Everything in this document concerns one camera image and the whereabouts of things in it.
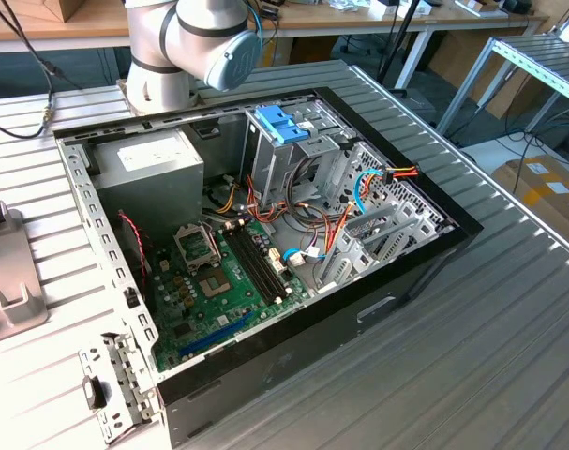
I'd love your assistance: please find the blue disk data wire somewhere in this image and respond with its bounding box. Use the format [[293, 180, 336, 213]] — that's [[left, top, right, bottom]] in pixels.
[[352, 167, 391, 216]]

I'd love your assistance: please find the orange disk power wire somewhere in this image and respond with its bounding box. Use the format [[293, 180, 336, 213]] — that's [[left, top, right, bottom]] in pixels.
[[361, 163, 421, 210]]

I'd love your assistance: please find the silver disk bay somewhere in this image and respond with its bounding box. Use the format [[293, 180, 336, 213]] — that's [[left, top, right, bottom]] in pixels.
[[311, 199, 457, 295]]

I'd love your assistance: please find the white motherboard connector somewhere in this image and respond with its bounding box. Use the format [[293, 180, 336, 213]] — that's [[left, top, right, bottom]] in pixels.
[[267, 247, 286, 277]]

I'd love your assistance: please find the black RAM slot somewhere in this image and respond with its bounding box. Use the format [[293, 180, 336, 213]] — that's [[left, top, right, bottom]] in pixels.
[[236, 223, 289, 301], [225, 227, 278, 305]]

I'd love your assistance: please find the silver drive cage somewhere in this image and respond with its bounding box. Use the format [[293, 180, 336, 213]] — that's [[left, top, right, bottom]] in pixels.
[[239, 100, 355, 212]]

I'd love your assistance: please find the green motherboard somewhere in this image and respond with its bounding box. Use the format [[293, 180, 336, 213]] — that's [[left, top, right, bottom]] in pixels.
[[150, 217, 313, 374]]

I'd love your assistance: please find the CPU socket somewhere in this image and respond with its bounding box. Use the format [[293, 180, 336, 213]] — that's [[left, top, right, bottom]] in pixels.
[[194, 266, 232, 302]]

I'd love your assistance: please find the metal socket cover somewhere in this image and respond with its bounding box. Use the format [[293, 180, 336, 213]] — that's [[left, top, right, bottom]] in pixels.
[[172, 222, 222, 277]]

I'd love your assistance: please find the blue plastic bay latch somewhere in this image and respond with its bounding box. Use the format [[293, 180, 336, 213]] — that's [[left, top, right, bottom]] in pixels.
[[254, 106, 313, 146]]

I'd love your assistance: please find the blue expansion slot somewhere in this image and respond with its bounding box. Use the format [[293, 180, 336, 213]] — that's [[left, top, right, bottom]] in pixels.
[[177, 311, 256, 358]]

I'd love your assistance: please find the black open PC case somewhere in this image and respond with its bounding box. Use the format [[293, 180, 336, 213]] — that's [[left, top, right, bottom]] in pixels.
[[52, 86, 485, 450]]

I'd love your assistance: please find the grey power supply unit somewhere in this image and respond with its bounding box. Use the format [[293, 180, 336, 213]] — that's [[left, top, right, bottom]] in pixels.
[[90, 127, 205, 245]]

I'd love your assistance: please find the wooden desk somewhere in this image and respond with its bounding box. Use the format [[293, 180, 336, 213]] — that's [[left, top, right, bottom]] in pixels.
[[0, 0, 550, 93]]

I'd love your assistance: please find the brown cardboard sheet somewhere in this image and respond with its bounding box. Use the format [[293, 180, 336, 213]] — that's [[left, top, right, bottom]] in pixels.
[[427, 28, 550, 121]]

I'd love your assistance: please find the labelled cardboard box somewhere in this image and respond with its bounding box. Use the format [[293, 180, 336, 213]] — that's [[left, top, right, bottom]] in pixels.
[[491, 156, 569, 249]]

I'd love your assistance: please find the grey parts rack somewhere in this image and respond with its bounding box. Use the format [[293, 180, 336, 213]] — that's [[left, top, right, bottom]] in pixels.
[[0, 201, 50, 347]]

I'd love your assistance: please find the brown cardboard box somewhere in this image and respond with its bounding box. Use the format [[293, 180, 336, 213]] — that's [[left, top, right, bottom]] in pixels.
[[2, 0, 86, 23]]

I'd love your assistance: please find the multicoloured wire bundle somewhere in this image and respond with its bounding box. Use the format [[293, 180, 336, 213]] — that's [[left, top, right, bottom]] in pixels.
[[202, 157, 360, 263]]

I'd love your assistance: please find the short blue wire white plug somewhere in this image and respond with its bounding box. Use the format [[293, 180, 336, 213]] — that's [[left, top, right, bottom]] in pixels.
[[281, 247, 323, 269]]

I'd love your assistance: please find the red black fan wire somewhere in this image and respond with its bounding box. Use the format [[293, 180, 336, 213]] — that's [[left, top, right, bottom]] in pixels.
[[117, 210, 150, 278]]

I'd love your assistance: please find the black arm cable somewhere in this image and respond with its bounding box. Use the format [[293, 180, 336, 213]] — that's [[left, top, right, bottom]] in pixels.
[[0, 0, 86, 141]]

